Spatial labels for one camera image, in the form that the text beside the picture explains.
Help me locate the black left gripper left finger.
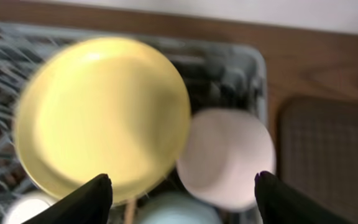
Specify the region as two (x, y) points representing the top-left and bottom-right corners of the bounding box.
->
(24, 174), (113, 224)

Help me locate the wooden chopstick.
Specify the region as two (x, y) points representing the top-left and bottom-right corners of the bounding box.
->
(123, 198), (137, 224)

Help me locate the dark brown serving tray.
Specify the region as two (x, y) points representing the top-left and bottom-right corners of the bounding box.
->
(277, 98), (358, 223)

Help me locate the yellow plate with scraps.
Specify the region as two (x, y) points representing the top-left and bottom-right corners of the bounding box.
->
(14, 37), (191, 204)

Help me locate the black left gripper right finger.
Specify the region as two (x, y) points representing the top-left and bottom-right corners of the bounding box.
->
(254, 171), (348, 224)

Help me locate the light blue bowl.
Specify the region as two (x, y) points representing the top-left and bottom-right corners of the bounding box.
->
(134, 192), (222, 224)

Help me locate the grey plastic dishwasher rack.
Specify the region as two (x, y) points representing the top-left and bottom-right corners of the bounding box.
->
(0, 22), (268, 223)

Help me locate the cream white cup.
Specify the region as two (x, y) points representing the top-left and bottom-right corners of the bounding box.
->
(2, 191), (57, 224)

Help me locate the pink shallow bowl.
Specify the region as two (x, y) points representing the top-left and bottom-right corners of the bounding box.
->
(177, 109), (277, 212)

